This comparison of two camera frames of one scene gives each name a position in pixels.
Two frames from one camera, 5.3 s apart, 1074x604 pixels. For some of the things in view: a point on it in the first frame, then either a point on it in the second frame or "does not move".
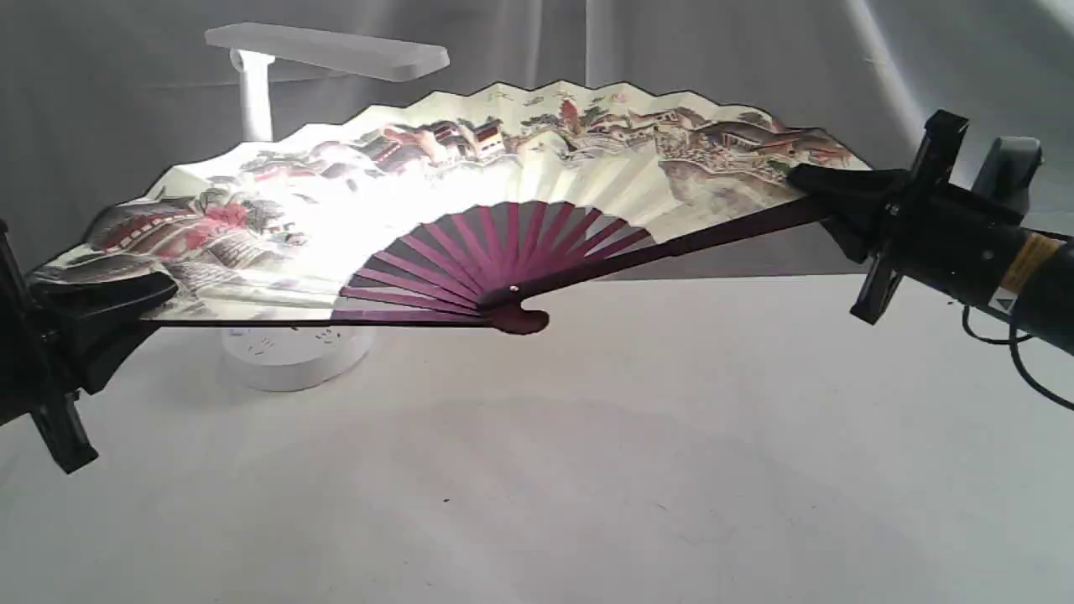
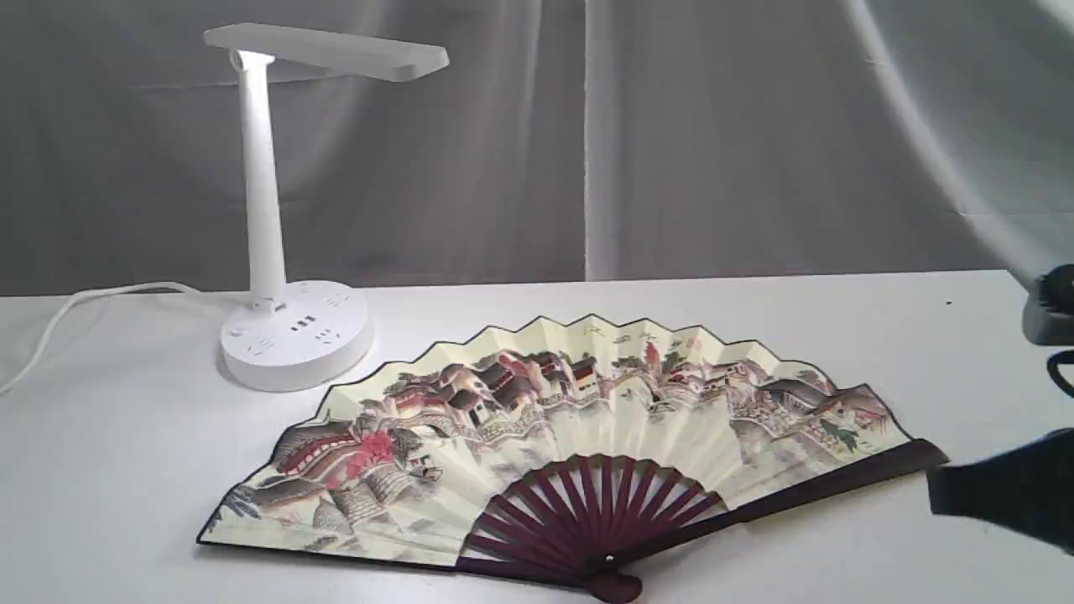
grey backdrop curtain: (102, 100) does not move
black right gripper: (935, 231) -> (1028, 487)
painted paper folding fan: (477, 205) -> (587, 454)
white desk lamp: (289, 358) does not move
